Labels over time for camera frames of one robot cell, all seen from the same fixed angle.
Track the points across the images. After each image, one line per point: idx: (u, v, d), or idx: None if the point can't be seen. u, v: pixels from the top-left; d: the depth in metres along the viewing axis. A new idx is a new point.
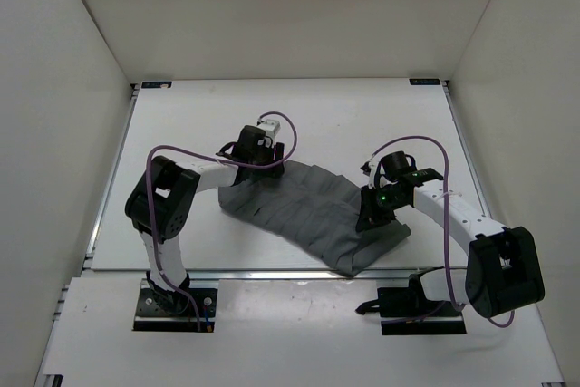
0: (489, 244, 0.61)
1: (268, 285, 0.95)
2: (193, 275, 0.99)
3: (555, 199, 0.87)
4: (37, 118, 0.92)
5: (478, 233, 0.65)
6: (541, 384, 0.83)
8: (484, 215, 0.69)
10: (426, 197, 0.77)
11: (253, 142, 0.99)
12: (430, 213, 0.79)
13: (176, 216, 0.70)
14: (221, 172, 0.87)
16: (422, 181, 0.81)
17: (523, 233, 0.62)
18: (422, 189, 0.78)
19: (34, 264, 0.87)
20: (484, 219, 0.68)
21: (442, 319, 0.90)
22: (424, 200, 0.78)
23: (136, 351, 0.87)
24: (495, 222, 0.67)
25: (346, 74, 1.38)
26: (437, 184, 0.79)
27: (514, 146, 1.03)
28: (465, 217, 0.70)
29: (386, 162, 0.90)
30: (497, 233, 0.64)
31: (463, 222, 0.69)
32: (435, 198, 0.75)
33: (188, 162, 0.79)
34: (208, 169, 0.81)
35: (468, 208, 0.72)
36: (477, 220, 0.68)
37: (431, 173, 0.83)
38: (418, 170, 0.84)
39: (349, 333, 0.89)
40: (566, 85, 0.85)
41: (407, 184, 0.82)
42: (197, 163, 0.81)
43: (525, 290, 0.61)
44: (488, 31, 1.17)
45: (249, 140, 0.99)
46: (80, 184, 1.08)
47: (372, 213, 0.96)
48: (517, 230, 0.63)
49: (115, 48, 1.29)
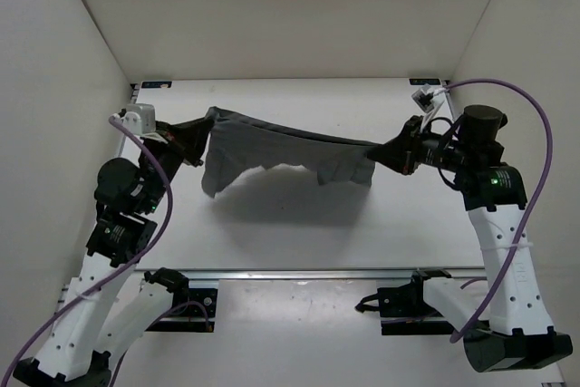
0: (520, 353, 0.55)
1: (268, 285, 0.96)
2: (191, 275, 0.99)
3: (555, 198, 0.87)
4: (37, 118, 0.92)
5: (515, 327, 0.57)
6: (540, 384, 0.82)
8: (536, 298, 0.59)
10: (488, 229, 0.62)
11: (124, 199, 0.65)
12: (475, 230, 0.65)
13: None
14: (111, 286, 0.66)
16: (494, 203, 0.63)
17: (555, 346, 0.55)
18: (488, 216, 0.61)
19: (33, 265, 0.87)
20: (534, 306, 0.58)
21: (442, 319, 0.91)
22: (479, 226, 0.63)
23: (137, 352, 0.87)
24: (544, 316, 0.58)
25: (346, 74, 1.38)
26: (513, 213, 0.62)
27: (515, 146, 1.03)
28: (515, 291, 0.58)
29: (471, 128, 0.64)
30: (537, 336, 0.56)
31: (509, 300, 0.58)
32: (498, 241, 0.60)
33: (50, 349, 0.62)
34: (80, 335, 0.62)
35: (526, 277, 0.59)
36: (526, 305, 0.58)
37: (514, 191, 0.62)
38: (499, 176, 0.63)
39: (349, 333, 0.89)
40: (566, 85, 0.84)
41: (476, 185, 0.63)
42: (61, 336, 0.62)
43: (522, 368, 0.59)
44: (488, 31, 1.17)
45: (115, 202, 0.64)
46: (80, 184, 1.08)
47: (410, 158, 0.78)
48: (557, 343, 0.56)
49: (114, 48, 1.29)
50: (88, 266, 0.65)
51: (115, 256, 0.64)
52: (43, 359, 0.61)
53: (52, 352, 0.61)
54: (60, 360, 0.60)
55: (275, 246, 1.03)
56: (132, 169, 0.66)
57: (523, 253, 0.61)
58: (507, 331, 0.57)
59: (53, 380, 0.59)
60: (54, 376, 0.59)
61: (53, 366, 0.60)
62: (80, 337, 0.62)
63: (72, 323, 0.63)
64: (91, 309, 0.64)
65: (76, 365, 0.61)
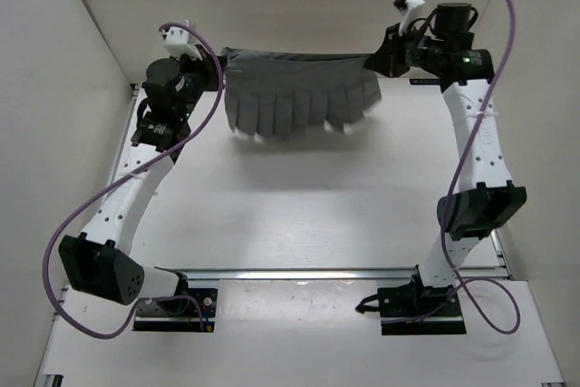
0: (483, 198, 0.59)
1: (268, 285, 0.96)
2: (192, 275, 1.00)
3: (555, 198, 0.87)
4: (37, 117, 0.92)
5: (478, 181, 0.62)
6: (540, 384, 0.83)
8: (499, 159, 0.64)
10: (459, 102, 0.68)
11: (169, 94, 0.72)
12: (450, 111, 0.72)
13: (130, 277, 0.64)
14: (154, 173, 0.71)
16: (467, 78, 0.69)
17: (517, 194, 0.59)
18: (459, 88, 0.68)
19: (34, 263, 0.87)
20: (497, 165, 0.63)
21: (441, 319, 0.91)
22: (453, 101, 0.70)
23: (136, 351, 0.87)
24: (505, 172, 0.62)
25: None
26: (483, 86, 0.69)
27: (515, 145, 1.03)
28: (480, 152, 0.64)
29: (442, 18, 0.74)
30: (497, 188, 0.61)
31: (475, 160, 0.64)
32: (468, 112, 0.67)
33: (97, 223, 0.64)
34: (128, 209, 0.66)
35: (492, 141, 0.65)
36: (489, 163, 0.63)
37: (482, 69, 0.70)
38: (471, 55, 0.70)
39: (349, 333, 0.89)
40: (566, 85, 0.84)
41: (448, 63, 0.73)
42: (108, 209, 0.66)
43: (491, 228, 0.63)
44: (488, 30, 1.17)
45: (163, 94, 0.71)
46: (80, 183, 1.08)
47: (393, 60, 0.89)
48: (516, 189, 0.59)
49: (114, 48, 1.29)
50: (133, 153, 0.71)
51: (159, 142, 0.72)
52: (91, 228, 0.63)
53: (101, 222, 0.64)
54: (110, 227, 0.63)
55: (275, 248, 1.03)
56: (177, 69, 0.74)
57: (490, 122, 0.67)
58: (471, 184, 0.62)
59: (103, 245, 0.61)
60: (105, 242, 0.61)
61: (104, 234, 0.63)
62: (127, 209, 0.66)
63: (119, 198, 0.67)
64: (138, 188, 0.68)
65: (122, 237, 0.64)
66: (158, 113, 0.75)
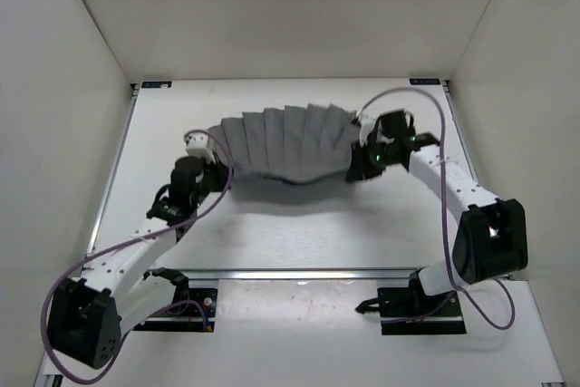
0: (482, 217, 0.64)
1: (268, 285, 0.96)
2: (192, 275, 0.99)
3: (555, 198, 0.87)
4: (37, 117, 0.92)
5: (469, 203, 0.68)
6: (540, 384, 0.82)
8: (478, 185, 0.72)
10: (423, 164, 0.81)
11: (189, 182, 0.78)
12: (427, 182, 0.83)
13: (108, 339, 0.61)
14: (159, 245, 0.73)
16: (420, 147, 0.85)
17: (515, 206, 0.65)
18: (421, 159, 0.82)
19: (34, 264, 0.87)
20: (478, 189, 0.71)
21: (441, 319, 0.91)
22: (424, 172, 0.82)
23: (136, 351, 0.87)
24: (488, 193, 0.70)
25: (346, 74, 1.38)
26: (434, 149, 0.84)
27: (515, 146, 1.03)
28: (459, 186, 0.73)
29: (389, 120, 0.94)
30: (489, 203, 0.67)
31: (457, 191, 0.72)
32: (432, 166, 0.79)
33: (97, 273, 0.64)
34: (130, 267, 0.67)
35: (463, 177, 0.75)
36: (471, 189, 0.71)
37: (430, 140, 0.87)
38: (417, 136, 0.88)
39: (349, 333, 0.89)
40: (566, 85, 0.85)
41: (405, 149, 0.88)
42: (111, 264, 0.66)
43: (509, 259, 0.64)
44: (488, 31, 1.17)
45: (184, 179, 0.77)
46: (80, 184, 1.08)
47: (365, 166, 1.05)
48: (508, 202, 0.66)
49: (115, 48, 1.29)
50: (146, 222, 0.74)
51: (171, 217, 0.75)
52: (91, 276, 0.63)
53: (101, 273, 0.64)
54: (108, 280, 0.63)
55: (276, 248, 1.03)
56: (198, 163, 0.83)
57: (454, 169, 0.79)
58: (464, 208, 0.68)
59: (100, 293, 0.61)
60: (101, 290, 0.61)
61: (101, 283, 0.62)
62: (130, 268, 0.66)
63: (125, 256, 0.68)
64: (143, 252, 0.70)
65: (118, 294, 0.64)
66: (174, 199, 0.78)
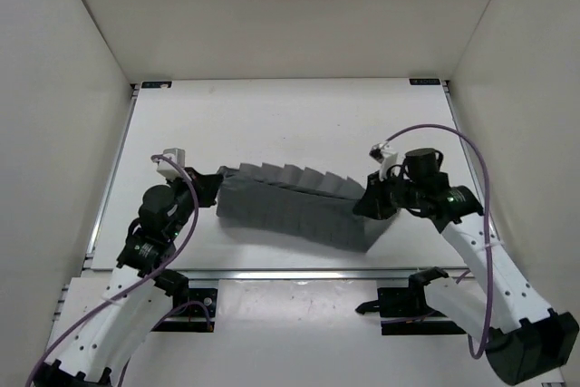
0: (536, 336, 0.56)
1: (268, 285, 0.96)
2: (192, 275, 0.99)
3: (555, 198, 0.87)
4: (37, 117, 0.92)
5: (521, 318, 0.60)
6: (540, 384, 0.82)
8: (527, 287, 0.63)
10: (464, 240, 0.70)
11: (161, 216, 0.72)
12: (461, 252, 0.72)
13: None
14: (131, 300, 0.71)
16: (459, 216, 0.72)
17: (568, 320, 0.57)
18: (459, 232, 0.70)
19: (33, 265, 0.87)
20: (528, 295, 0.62)
21: (440, 320, 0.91)
22: (464, 250, 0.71)
23: (136, 352, 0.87)
24: (540, 299, 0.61)
25: (346, 74, 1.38)
26: (477, 220, 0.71)
27: (514, 146, 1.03)
28: (507, 285, 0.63)
29: (415, 167, 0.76)
30: (543, 319, 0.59)
31: (506, 295, 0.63)
32: (476, 248, 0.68)
33: (72, 350, 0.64)
34: (103, 338, 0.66)
35: (511, 270, 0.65)
36: (522, 295, 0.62)
37: (469, 204, 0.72)
38: (455, 193, 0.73)
39: (349, 333, 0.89)
40: (565, 85, 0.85)
41: (437, 205, 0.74)
42: (85, 337, 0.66)
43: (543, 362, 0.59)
44: (488, 31, 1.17)
45: (155, 217, 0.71)
46: (80, 184, 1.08)
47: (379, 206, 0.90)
48: (565, 320, 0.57)
49: (114, 48, 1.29)
50: (117, 275, 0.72)
51: (141, 267, 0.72)
52: (64, 358, 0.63)
53: (73, 351, 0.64)
54: (82, 361, 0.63)
55: (276, 248, 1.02)
56: (170, 193, 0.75)
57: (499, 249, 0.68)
58: (516, 323, 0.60)
59: (72, 378, 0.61)
60: (74, 374, 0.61)
61: (75, 365, 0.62)
62: (102, 339, 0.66)
63: (95, 326, 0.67)
64: (116, 314, 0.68)
65: (93, 368, 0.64)
66: (148, 232, 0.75)
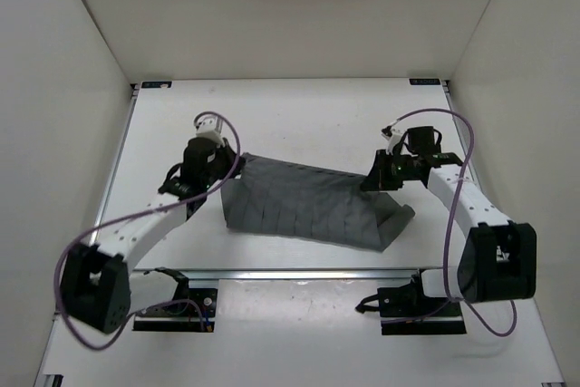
0: (490, 235, 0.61)
1: (268, 286, 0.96)
2: (192, 275, 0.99)
3: (555, 198, 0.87)
4: (37, 118, 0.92)
5: (479, 222, 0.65)
6: (540, 384, 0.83)
8: (492, 206, 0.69)
10: (439, 178, 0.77)
11: (201, 159, 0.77)
12: (441, 197, 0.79)
13: (113, 312, 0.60)
14: (169, 220, 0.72)
16: (440, 164, 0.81)
17: (527, 230, 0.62)
18: (439, 173, 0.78)
19: (34, 264, 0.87)
20: (491, 210, 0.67)
21: (442, 319, 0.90)
22: (439, 187, 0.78)
23: (136, 351, 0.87)
24: (501, 215, 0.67)
25: (345, 74, 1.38)
26: (455, 168, 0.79)
27: (514, 146, 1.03)
28: (472, 203, 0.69)
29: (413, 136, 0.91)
30: (502, 225, 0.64)
31: (469, 209, 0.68)
32: (449, 181, 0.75)
33: (111, 239, 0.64)
34: (142, 237, 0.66)
35: (479, 196, 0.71)
36: (484, 209, 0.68)
37: (450, 159, 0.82)
38: (439, 152, 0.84)
39: (349, 333, 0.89)
40: (565, 85, 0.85)
41: (426, 164, 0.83)
42: (124, 232, 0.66)
43: (511, 285, 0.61)
44: (488, 31, 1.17)
45: (196, 159, 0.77)
46: (80, 183, 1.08)
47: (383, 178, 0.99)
48: (521, 226, 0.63)
49: (114, 48, 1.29)
50: (159, 198, 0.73)
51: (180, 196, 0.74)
52: (104, 242, 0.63)
53: (113, 239, 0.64)
54: (120, 247, 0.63)
55: (276, 247, 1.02)
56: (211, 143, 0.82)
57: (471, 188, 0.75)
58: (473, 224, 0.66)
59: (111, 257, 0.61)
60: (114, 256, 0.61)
61: (113, 249, 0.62)
62: (142, 237, 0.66)
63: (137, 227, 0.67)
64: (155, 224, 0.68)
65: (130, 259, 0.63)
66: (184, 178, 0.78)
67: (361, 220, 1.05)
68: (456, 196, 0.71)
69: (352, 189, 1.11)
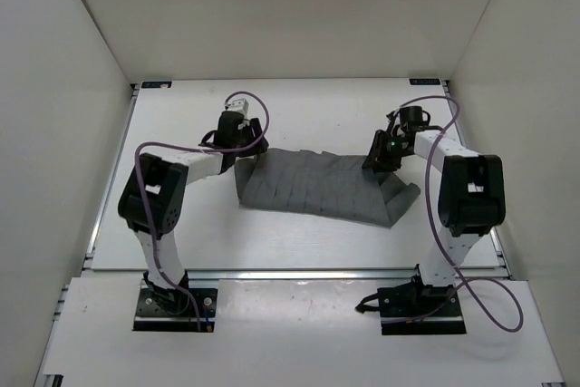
0: (461, 163, 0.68)
1: (268, 285, 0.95)
2: (194, 275, 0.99)
3: (554, 198, 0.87)
4: (37, 118, 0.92)
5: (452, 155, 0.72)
6: (540, 384, 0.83)
8: (463, 147, 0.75)
10: (423, 139, 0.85)
11: (233, 127, 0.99)
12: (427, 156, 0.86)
13: (170, 210, 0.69)
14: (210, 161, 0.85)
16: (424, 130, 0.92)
17: (494, 159, 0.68)
18: (422, 135, 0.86)
19: (33, 263, 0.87)
20: (465, 149, 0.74)
21: (442, 319, 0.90)
22: (424, 147, 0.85)
23: (137, 351, 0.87)
24: (473, 152, 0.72)
25: (346, 74, 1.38)
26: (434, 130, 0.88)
27: (514, 145, 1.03)
28: (448, 147, 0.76)
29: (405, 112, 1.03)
30: (474, 156, 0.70)
31: (445, 150, 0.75)
32: (431, 138, 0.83)
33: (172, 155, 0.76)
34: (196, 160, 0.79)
35: (455, 142, 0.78)
36: (459, 149, 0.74)
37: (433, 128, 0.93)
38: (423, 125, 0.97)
39: (349, 333, 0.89)
40: (565, 85, 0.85)
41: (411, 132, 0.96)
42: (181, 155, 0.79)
43: (486, 209, 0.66)
44: (488, 30, 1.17)
45: (229, 124, 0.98)
46: (81, 183, 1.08)
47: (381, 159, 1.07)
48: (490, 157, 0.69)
49: (115, 48, 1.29)
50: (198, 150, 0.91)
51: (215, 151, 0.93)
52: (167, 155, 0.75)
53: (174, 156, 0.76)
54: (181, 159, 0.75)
55: (277, 247, 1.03)
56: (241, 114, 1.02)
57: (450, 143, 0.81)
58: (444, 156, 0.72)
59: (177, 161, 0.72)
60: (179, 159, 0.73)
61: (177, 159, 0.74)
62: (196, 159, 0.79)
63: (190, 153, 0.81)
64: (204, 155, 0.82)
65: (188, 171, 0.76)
66: (219, 141, 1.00)
67: (367, 200, 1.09)
68: (434, 143, 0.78)
69: (360, 172, 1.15)
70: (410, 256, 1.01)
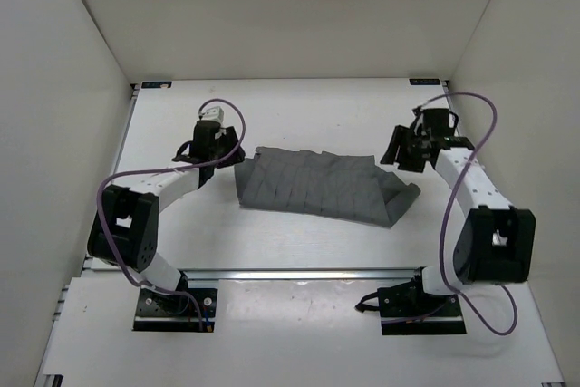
0: (490, 219, 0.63)
1: (268, 285, 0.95)
2: (194, 275, 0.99)
3: (554, 198, 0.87)
4: (37, 118, 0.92)
5: (480, 203, 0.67)
6: (540, 384, 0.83)
8: (495, 190, 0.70)
10: (449, 160, 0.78)
11: (209, 137, 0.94)
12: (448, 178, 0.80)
13: (145, 243, 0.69)
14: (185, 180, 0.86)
16: (450, 146, 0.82)
17: (527, 217, 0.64)
18: (449, 157, 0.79)
19: (33, 263, 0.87)
20: (494, 194, 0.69)
21: (442, 319, 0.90)
22: (449, 169, 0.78)
23: (136, 351, 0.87)
24: (503, 198, 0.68)
25: (346, 74, 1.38)
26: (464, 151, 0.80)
27: (513, 145, 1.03)
28: (476, 186, 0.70)
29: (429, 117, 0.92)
30: (503, 208, 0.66)
31: (472, 191, 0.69)
32: (457, 165, 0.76)
33: (140, 184, 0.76)
34: (167, 185, 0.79)
35: (485, 178, 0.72)
36: (488, 193, 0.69)
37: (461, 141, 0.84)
38: (450, 136, 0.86)
39: (348, 333, 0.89)
40: (565, 85, 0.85)
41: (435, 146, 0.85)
42: (151, 180, 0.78)
43: (507, 268, 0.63)
44: (488, 30, 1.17)
45: (205, 135, 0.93)
46: (80, 183, 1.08)
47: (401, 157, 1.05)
48: (522, 211, 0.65)
49: (115, 48, 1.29)
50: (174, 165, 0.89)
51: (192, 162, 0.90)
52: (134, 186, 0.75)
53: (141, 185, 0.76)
54: (149, 189, 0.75)
55: (277, 247, 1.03)
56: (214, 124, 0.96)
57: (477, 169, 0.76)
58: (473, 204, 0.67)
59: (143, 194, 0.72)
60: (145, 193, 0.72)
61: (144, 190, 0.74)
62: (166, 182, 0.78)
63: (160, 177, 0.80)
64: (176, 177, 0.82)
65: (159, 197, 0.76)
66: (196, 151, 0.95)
67: (367, 200, 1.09)
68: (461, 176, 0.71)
69: (361, 172, 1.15)
70: (410, 256, 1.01)
